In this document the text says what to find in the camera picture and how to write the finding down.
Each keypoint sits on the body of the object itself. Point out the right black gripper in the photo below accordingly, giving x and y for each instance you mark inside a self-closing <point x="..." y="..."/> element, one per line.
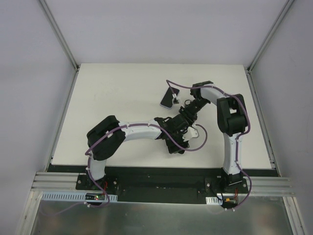
<point x="185" y="111"/>

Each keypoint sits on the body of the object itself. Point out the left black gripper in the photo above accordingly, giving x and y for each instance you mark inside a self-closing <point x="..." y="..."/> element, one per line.
<point x="174" y="143"/>

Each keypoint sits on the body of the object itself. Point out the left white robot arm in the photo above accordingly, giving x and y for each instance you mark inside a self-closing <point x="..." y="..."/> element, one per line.
<point x="107" y="136"/>

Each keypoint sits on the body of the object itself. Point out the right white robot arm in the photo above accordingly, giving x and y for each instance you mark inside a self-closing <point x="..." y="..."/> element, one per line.
<point x="232" y="121"/>

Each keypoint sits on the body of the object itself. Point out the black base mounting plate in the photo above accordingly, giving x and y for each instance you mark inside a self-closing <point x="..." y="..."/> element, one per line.
<point x="158" y="184"/>

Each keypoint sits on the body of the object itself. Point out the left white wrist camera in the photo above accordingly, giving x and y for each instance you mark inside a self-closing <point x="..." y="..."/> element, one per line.
<point x="191" y="133"/>

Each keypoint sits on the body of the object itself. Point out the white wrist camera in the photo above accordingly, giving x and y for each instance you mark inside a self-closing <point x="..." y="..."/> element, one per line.
<point x="175" y="99"/>
<point x="191" y="133"/>

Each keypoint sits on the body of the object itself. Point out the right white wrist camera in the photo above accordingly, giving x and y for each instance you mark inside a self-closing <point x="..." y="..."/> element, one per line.
<point x="175" y="99"/>

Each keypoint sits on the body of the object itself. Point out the right white cable duct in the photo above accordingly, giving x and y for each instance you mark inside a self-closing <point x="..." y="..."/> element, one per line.
<point x="214" y="201"/>

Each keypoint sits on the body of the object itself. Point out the aluminium frame rail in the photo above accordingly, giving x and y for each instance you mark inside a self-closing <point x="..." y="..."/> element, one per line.
<point x="54" y="181"/>

